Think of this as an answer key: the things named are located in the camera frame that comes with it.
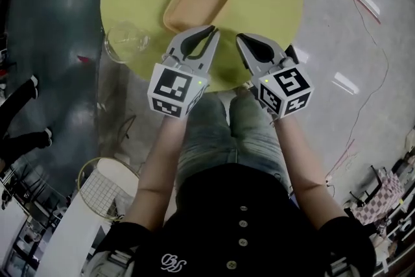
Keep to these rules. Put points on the white open shelf unit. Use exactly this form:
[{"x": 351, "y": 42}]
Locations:
[{"x": 394, "y": 224}]

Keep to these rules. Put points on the clear glass cup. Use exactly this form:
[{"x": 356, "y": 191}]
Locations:
[{"x": 124, "y": 39}]

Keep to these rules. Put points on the pink checkered cloth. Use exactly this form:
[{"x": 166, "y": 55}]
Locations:
[{"x": 379, "y": 201}]

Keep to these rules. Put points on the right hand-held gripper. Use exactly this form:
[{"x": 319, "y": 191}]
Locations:
[{"x": 285, "y": 91}]

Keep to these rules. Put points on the person's beige shoe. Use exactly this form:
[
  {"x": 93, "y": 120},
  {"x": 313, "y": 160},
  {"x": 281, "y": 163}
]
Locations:
[{"x": 243, "y": 91}]

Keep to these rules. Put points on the person's left forearm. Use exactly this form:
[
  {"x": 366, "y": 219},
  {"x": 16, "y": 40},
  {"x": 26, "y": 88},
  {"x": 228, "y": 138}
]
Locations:
[{"x": 159, "y": 165}]

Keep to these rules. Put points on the tan tray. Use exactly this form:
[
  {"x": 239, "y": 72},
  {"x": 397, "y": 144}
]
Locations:
[{"x": 197, "y": 3}]

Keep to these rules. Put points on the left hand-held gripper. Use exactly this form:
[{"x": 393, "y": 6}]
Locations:
[{"x": 175, "y": 87}]

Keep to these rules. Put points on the person's blue jeans legs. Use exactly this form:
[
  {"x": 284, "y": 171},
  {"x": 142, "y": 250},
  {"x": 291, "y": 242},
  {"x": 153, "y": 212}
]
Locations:
[{"x": 207, "y": 139}]

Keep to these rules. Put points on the person's right forearm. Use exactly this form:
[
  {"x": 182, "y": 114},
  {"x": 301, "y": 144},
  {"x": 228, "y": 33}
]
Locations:
[{"x": 301, "y": 165}]

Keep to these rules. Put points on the person's black buttoned shirt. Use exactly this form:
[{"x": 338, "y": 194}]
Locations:
[{"x": 259, "y": 204}]

